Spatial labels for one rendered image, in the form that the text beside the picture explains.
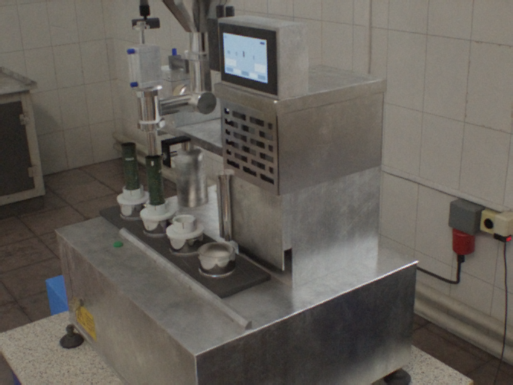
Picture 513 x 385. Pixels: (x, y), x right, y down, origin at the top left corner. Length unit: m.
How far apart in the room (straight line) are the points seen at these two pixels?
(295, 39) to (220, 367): 0.51
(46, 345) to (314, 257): 0.70
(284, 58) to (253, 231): 0.33
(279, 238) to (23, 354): 0.71
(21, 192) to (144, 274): 3.14
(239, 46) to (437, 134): 1.73
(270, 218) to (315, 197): 0.08
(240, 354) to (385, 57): 1.98
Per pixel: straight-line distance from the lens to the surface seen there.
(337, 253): 1.23
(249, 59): 1.09
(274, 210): 1.13
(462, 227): 2.68
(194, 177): 1.51
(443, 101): 2.70
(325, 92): 1.10
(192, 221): 1.28
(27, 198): 4.42
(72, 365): 1.53
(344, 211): 1.21
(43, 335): 1.66
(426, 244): 2.93
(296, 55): 1.05
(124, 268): 1.29
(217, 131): 1.40
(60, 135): 5.08
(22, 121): 4.23
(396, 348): 1.36
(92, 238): 1.43
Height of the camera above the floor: 1.61
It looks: 22 degrees down
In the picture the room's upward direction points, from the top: 2 degrees counter-clockwise
